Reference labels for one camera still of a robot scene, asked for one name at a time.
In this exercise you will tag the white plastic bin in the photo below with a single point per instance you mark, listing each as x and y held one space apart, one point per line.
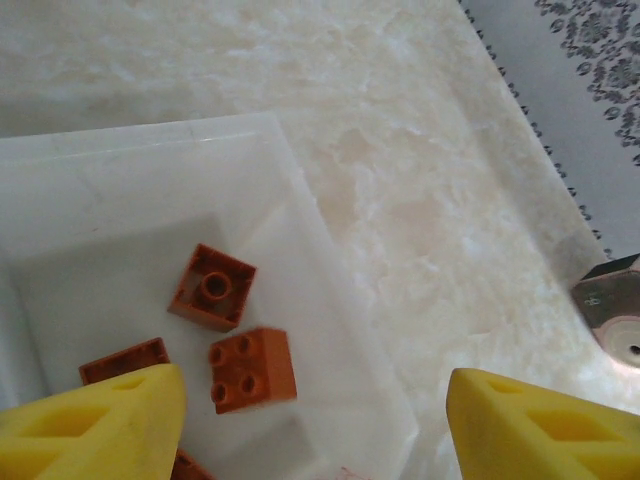
125 200

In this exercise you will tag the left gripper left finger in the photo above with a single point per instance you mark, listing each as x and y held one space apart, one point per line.
75 435

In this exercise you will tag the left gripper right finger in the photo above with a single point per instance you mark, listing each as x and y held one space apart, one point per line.
540 440

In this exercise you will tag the pink plastic toy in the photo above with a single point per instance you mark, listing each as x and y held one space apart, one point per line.
610 300

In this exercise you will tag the orange lego brick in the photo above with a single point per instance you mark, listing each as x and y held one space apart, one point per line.
125 357
215 287
270 370
187 467

